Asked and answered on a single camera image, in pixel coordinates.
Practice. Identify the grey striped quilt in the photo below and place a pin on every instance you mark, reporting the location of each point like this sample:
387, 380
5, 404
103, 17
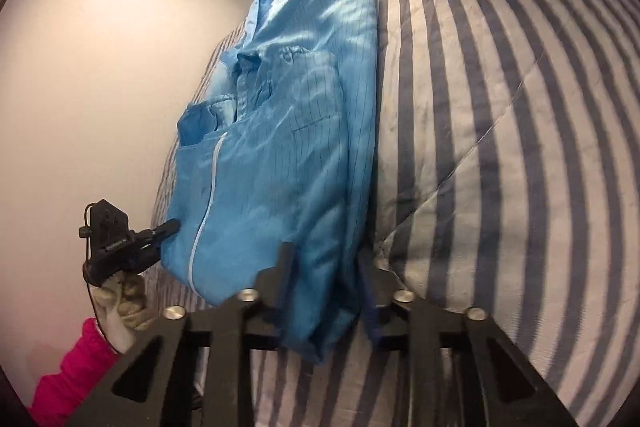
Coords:
500, 157

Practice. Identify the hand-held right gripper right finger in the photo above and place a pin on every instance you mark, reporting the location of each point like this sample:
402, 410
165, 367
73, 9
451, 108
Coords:
385, 317

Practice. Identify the person's left hand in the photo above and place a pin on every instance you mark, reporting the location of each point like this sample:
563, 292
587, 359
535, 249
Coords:
122, 307

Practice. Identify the blue zip work coat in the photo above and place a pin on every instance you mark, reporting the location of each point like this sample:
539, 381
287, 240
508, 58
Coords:
300, 132

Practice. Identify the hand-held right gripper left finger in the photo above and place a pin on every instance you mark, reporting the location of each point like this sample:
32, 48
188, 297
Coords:
272, 287

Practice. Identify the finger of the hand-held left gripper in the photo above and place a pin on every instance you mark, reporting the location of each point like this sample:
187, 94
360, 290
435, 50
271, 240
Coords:
157, 232

